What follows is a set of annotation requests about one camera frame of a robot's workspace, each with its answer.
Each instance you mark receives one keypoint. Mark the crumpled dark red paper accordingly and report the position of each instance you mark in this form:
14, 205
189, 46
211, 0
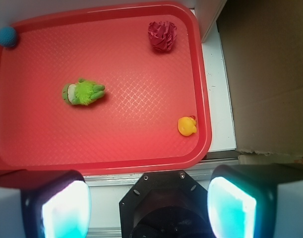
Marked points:
162, 35

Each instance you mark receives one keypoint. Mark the blue dimpled ball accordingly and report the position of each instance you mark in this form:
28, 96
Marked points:
8, 37

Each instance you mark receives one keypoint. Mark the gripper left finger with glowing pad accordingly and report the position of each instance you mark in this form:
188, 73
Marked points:
44, 204

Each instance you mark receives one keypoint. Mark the yellow rubber duck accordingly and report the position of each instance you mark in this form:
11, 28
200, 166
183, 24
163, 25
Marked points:
187, 125

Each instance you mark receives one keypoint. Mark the white post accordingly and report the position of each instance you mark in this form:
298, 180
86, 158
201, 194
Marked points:
207, 12

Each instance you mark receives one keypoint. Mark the black octagonal mount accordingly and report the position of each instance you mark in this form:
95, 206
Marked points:
165, 205

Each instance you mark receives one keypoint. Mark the brown cardboard box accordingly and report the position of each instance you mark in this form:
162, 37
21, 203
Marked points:
262, 42

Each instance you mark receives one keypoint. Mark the red plastic tray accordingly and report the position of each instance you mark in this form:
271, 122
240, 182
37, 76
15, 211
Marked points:
105, 90

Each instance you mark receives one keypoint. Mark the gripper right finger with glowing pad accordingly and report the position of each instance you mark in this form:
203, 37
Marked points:
256, 201

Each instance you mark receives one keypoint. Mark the green fuzzy toy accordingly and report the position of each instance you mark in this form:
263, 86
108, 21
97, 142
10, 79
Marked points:
83, 92

